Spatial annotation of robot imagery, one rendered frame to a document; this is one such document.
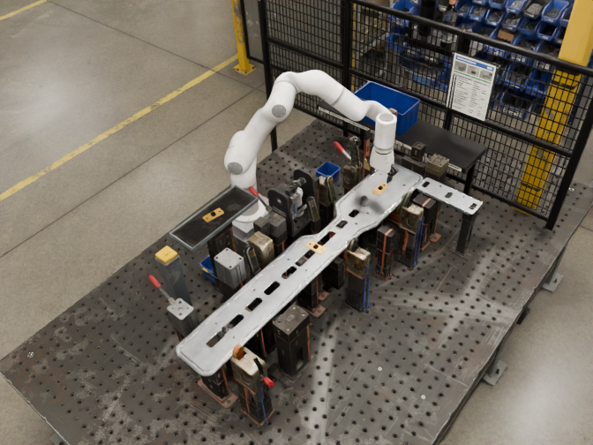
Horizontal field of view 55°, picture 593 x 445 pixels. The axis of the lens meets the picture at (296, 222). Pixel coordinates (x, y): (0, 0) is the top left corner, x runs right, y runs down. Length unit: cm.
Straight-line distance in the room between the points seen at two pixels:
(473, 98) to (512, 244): 72
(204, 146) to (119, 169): 68
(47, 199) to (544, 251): 337
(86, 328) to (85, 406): 38
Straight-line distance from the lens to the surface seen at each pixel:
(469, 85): 284
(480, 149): 292
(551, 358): 347
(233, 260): 224
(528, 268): 287
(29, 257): 421
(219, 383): 226
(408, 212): 252
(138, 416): 242
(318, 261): 235
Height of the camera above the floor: 277
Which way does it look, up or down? 45 degrees down
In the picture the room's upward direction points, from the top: 4 degrees counter-clockwise
